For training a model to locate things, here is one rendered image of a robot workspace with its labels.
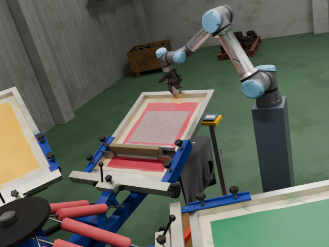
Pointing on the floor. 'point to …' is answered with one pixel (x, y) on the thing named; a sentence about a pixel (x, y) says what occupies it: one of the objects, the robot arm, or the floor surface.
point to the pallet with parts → (247, 44)
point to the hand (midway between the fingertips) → (175, 93)
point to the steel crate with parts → (146, 56)
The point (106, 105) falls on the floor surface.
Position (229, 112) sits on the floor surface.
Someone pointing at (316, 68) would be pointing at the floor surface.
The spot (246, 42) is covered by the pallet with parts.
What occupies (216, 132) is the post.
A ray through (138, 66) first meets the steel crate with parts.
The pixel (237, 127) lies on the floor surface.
